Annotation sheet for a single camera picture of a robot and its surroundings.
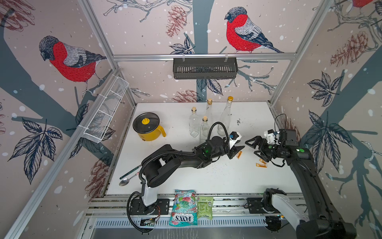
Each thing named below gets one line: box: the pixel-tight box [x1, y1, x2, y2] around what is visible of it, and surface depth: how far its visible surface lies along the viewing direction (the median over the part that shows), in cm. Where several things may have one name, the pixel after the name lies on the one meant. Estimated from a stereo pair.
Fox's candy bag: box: [169, 189, 198, 228], surface depth 71 cm
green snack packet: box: [196, 196, 214, 221], surface depth 74 cm
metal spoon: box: [118, 171, 140, 187], surface depth 81 cm
